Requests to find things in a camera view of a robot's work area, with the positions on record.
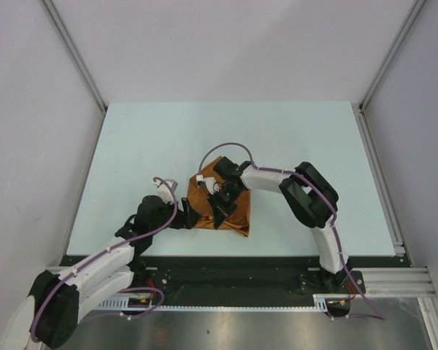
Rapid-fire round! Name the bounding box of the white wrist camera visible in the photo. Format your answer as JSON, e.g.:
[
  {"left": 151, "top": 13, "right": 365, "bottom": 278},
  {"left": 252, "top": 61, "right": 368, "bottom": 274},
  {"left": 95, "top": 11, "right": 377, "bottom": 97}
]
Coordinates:
[
  {"left": 196, "top": 174, "right": 216, "bottom": 193},
  {"left": 153, "top": 178, "right": 177, "bottom": 203}
]

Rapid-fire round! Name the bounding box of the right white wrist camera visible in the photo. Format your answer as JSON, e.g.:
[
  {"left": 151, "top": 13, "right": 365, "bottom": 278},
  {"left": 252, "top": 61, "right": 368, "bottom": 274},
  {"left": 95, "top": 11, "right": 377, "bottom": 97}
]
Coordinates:
[{"left": 196, "top": 174, "right": 216, "bottom": 193}]

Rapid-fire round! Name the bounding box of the orange cloth napkin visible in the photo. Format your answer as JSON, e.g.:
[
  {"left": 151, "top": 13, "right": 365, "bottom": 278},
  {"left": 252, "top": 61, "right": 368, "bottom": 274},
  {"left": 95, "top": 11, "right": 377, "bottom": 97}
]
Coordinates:
[{"left": 187, "top": 156, "right": 251, "bottom": 237}]

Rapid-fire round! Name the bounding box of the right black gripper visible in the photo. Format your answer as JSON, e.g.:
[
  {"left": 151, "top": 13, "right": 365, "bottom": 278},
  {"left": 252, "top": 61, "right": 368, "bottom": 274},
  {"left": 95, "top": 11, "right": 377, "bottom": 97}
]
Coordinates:
[{"left": 207, "top": 184, "right": 243, "bottom": 229}]

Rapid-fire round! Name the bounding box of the aluminium frame rail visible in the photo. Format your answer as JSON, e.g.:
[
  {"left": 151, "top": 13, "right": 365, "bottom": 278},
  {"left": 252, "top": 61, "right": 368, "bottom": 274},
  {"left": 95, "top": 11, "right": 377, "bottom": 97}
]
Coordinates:
[{"left": 359, "top": 268, "right": 436, "bottom": 298}]

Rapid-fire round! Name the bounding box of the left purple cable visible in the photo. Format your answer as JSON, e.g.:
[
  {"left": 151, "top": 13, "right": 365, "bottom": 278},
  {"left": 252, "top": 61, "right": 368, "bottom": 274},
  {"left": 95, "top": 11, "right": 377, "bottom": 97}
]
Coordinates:
[{"left": 29, "top": 176, "right": 180, "bottom": 343}]

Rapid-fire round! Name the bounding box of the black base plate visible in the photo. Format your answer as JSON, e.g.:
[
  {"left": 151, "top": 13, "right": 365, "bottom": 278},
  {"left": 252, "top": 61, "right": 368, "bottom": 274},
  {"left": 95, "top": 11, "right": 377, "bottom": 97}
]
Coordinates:
[{"left": 140, "top": 256, "right": 365, "bottom": 309}]

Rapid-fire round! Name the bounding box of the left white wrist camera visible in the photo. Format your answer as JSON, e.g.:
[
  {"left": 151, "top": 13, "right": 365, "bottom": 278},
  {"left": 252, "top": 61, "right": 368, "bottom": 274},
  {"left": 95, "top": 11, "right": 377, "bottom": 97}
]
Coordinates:
[{"left": 153, "top": 178, "right": 177, "bottom": 203}]

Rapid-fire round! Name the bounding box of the white slotted cable duct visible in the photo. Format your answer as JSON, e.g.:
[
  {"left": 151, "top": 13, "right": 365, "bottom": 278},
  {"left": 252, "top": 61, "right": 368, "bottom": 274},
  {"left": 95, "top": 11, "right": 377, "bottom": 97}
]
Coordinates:
[{"left": 94, "top": 294, "right": 331, "bottom": 311}]

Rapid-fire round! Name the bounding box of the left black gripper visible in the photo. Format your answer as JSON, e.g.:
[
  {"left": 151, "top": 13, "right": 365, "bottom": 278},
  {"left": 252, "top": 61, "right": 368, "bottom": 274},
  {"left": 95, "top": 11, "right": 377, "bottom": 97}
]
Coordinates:
[{"left": 149, "top": 196, "right": 201, "bottom": 235}]

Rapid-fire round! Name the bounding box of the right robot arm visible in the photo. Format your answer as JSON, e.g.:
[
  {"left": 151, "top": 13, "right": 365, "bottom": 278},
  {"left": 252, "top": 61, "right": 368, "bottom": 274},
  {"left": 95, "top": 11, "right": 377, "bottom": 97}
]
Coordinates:
[{"left": 196, "top": 157, "right": 349, "bottom": 292}]

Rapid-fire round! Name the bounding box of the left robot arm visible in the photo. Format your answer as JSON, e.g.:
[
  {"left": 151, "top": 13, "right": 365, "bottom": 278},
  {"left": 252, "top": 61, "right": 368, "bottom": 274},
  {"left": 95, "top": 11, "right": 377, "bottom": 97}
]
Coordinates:
[{"left": 29, "top": 195, "right": 201, "bottom": 349}]

